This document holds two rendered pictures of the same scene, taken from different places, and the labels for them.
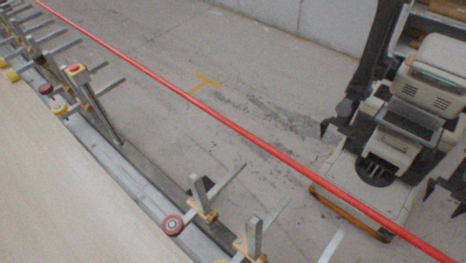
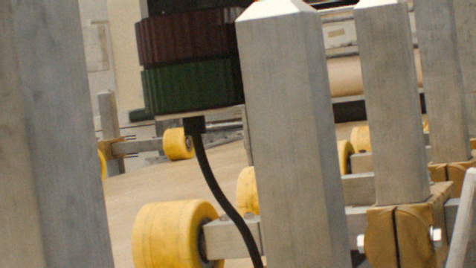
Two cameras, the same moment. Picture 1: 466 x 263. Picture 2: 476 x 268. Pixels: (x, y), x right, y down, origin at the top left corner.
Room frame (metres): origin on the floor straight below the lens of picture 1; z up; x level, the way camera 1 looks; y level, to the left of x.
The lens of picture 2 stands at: (1.07, 0.62, 1.08)
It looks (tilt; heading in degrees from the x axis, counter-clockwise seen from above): 3 degrees down; 68
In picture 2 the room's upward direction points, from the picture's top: 7 degrees counter-clockwise
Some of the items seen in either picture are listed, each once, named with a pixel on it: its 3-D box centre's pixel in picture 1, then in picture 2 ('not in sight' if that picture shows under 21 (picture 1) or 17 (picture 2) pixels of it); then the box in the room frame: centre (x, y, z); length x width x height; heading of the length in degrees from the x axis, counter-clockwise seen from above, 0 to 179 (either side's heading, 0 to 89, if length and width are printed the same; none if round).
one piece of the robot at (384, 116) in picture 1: (405, 127); not in sight; (0.69, -0.71, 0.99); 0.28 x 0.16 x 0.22; 47
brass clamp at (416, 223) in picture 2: not in sight; (413, 227); (1.47, 1.28, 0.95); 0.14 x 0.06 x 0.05; 47
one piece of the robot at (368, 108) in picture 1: (398, 133); not in sight; (0.97, -0.97, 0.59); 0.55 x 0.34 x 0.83; 47
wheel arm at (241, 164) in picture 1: (210, 196); not in sight; (0.51, 0.15, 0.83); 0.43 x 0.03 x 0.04; 137
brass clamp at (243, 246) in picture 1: (250, 252); not in sight; (0.28, 0.00, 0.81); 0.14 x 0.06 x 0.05; 47
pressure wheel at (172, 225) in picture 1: (175, 229); not in sight; (0.37, 0.28, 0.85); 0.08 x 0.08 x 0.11
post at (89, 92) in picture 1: (103, 115); not in sight; (0.94, 0.70, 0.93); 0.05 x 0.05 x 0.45; 47
